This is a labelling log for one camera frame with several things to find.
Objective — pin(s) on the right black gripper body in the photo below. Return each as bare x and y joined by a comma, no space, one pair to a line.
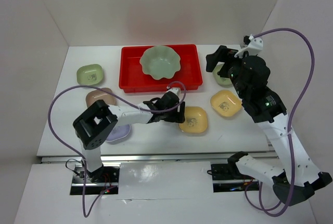
238,84

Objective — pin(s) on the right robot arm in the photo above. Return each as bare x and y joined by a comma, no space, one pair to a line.
298,178

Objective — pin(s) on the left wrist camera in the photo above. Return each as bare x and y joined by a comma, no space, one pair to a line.
174,90

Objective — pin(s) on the front aluminium rail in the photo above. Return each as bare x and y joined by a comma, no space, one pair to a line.
162,157

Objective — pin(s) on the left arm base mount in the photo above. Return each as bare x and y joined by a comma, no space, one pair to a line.
107,180

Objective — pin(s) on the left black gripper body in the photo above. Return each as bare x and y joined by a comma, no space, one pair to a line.
170,115

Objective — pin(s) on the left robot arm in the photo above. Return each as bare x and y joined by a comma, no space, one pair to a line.
95,124

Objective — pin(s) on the green square plate right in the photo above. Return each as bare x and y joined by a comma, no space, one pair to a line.
225,82

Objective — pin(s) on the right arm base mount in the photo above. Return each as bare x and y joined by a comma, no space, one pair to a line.
224,181

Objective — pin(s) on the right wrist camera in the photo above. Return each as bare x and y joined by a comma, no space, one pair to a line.
253,46

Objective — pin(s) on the purple square plate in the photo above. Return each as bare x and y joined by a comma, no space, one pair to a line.
118,134

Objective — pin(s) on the green square plate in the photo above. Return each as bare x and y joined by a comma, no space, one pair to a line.
225,82
91,74

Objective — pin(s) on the green square plate left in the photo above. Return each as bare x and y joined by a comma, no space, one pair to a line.
91,74

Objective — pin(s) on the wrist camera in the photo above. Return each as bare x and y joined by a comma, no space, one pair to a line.
174,90
253,46

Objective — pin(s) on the yellow square plate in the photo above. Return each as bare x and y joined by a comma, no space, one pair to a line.
196,121
225,103

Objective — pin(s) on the pink square plate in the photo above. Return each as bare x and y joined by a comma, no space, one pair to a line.
95,95

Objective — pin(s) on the green scalloped bowl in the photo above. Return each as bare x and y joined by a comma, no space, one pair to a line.
160,62

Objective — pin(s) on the red plastic bin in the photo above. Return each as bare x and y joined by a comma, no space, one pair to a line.
133,80

